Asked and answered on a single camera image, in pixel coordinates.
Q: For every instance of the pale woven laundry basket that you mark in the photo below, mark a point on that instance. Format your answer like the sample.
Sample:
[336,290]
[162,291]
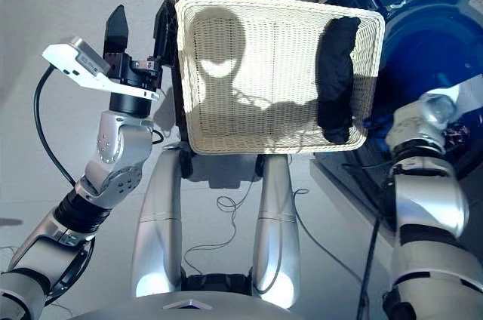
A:
[264,71]

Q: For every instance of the black robot hip section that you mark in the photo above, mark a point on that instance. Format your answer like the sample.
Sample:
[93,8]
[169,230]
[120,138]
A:
[217,283]

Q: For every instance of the grey washing machine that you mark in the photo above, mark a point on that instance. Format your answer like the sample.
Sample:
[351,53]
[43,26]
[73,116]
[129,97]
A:
[415,44]

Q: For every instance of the silver robot torso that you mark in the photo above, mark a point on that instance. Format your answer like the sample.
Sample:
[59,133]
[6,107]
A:
[188,310]

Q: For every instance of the black cloth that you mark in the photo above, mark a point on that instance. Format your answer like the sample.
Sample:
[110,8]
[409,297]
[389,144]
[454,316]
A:
[336,82]

